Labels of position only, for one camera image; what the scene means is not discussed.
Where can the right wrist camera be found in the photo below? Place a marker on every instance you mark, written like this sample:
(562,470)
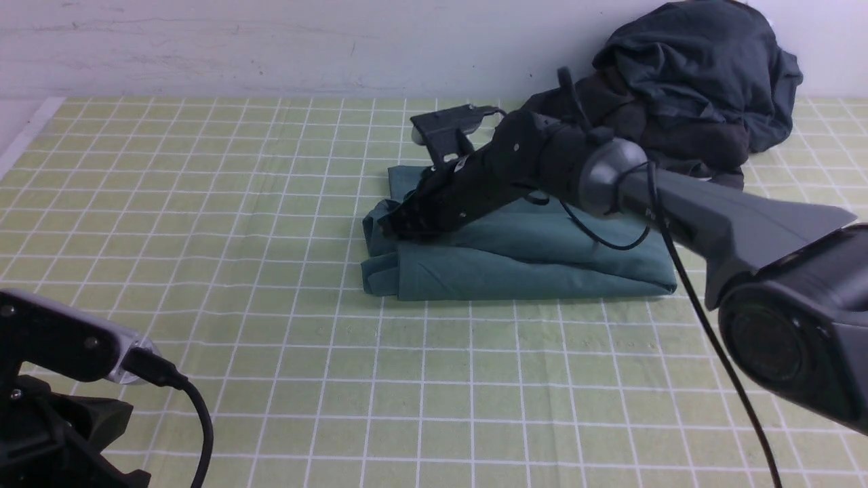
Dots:
(444,132)

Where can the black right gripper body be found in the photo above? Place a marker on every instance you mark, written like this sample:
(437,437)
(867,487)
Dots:
(528,153)

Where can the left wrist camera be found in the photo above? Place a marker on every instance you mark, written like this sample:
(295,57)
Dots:
(75,344)

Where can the dark grey clothes pile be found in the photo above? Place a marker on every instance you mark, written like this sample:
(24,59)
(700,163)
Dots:
(699,85)

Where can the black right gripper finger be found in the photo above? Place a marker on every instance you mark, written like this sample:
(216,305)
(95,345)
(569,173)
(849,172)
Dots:
(405,221)

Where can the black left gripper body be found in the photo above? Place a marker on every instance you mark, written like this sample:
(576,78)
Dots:
(50,439)

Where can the green checkered tablecloth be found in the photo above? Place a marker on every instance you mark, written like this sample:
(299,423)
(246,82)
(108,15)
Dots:
(228,230)

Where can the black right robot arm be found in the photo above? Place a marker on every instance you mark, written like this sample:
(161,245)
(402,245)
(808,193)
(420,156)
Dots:
(788,280)

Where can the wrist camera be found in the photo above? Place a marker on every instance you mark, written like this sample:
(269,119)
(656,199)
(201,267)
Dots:
(75,344)
(444,132)

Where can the green long sleeve shirt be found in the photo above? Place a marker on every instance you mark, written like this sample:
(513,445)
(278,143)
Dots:
(521,252)

